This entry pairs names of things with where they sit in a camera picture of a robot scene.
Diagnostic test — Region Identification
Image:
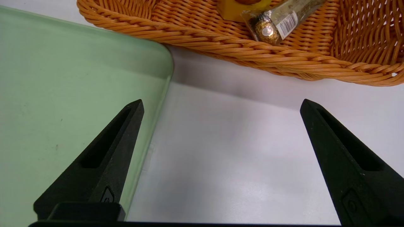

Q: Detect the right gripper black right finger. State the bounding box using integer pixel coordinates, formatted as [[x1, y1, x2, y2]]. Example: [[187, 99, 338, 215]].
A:
[[300, 99, 404, 226]]

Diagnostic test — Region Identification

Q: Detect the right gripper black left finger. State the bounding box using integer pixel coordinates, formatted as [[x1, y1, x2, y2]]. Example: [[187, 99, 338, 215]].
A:
[[33, 99, 145, 221]]

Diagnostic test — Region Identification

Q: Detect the chocolate pack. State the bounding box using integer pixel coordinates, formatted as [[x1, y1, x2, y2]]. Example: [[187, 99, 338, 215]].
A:
[[242, 0, 327, 44]]

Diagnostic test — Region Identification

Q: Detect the yellow chips box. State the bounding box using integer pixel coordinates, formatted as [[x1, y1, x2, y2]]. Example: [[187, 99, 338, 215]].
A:
[[217, 0, 278, 22]]

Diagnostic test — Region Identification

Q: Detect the orange wicker basket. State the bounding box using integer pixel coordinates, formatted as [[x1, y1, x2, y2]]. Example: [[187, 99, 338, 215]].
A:
[[77, 0, 404, 87]]

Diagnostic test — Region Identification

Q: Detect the light green plastic tray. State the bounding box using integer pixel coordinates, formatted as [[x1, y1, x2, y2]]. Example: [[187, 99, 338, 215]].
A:
[[0, 6, 175, 227]]

